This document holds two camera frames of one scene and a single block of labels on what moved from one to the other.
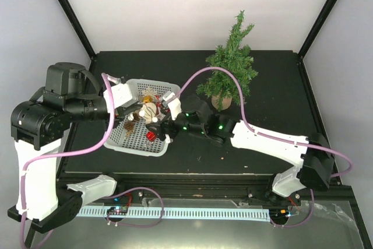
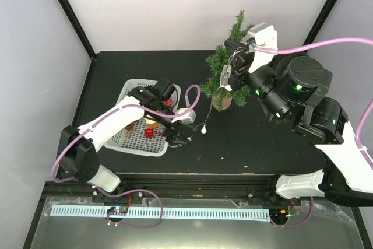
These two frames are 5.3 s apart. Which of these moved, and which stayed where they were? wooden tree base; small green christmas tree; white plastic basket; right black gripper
Moved: right black gripper
Stayed: small green christmas tree; white plastic basket; wooden tree base
